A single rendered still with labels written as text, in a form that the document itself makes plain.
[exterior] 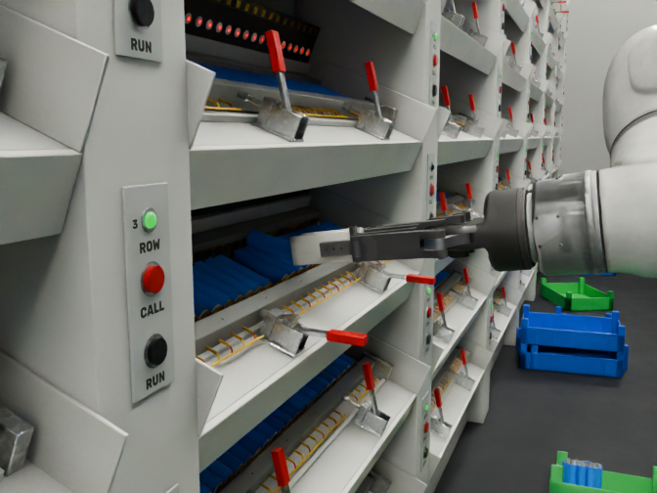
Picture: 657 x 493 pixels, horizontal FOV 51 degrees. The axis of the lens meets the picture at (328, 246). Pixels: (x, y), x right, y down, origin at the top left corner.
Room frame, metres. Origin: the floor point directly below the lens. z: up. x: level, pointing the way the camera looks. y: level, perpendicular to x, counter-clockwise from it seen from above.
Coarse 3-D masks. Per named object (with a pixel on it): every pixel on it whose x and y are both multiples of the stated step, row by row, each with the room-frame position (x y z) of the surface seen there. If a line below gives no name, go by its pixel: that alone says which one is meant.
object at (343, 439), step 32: (352, 352) 1.03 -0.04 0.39; (384, 352) 1.01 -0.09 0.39; (320, 384) 0.88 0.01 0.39; (352, 384) 0.90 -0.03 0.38; (384, 384) 0.98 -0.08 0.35; (416, 384) 0.99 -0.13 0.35; (288, 416) 0.77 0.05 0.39; (320, 416) 0.79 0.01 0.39; (352, 416) 0.85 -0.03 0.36; (384, 416) 0.85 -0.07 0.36; (256, 448) 0.69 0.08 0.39; (288, 448) 0.70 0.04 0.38; (320, 448) 0.75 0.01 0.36; (352, 448) 0.79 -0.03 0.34; (384, 448) 0.89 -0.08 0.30; (224, 480) 0.63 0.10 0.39; (256, 480) 0.63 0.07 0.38; (288, 480) 0.61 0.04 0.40; (320, 480) 0.70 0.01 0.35; (352, 480) 0.73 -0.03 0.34
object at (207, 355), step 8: (352, 272) 0.85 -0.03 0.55; (344, 280) 0.82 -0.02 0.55; (320, 296) 0.75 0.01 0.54; (304, 304) 0.71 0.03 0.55; (288, 312) 0.67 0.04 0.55; (248, 328) 0.60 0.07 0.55; (256, 328) 0.60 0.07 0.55; (248, 336) 0.59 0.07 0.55; (224, 344) 0.55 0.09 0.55; (232, 344) 0.56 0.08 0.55; (208, 352) 0.53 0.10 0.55; (208, 360) 0.53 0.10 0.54
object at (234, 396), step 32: (192, 224) 0.72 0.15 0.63; (224, 224) 0.79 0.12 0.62; (352, 224) 1.03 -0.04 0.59; (384, 224) 1.01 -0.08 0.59; (352, 288) 0.82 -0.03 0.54; (320, 320) 0.69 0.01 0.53; (352, 320) 0.72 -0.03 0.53; (224, 352) 0.55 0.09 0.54; (256, 352) 0.57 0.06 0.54; (320, 352) 0.64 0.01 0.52; (224, 384) 0.50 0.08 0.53; (256, 384) 0.52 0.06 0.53; (288, 384) 0.58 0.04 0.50; (224, 416) 0.46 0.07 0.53; (256, 416) 0.53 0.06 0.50; (224, 448) 0.49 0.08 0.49
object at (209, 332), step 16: (304, 272) 0.74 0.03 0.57; (320, 272) 0.76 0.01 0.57; (336, 272) 0.79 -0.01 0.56; (272, 288) 0.66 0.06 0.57; (288, 288) 0.68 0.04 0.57; (304, 288) 0.70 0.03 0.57; (320, 288) 0.76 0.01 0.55; (240, 304) 0.60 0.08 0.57; (256, 304) 0.61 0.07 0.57; (272, 304) 0.63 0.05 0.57; (288, 304) 0.68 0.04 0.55; (208, 320) 0.55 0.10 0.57; (224, 320) 0.56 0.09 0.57; (240, 320) 0.57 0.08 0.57; (256, 320) 0.61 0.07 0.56; (208, 336) 0.53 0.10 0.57; (224, 336) 0.55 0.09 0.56; (240, 336) 0.56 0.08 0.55
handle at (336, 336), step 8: (296, 320) 0.60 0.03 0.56; (296, 328) 0.60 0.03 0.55; (304, 328) 0.60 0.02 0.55; (320, 336) 0.59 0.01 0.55; (328, 336) 0.58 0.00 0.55; (336, 336) 0.58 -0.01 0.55; (344, 336) 0.58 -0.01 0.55; (352, 336) 0.57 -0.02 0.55; (360, 336) 0.57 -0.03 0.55; (352, 344) 0.57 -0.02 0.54; (360, 344) 0.57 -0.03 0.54
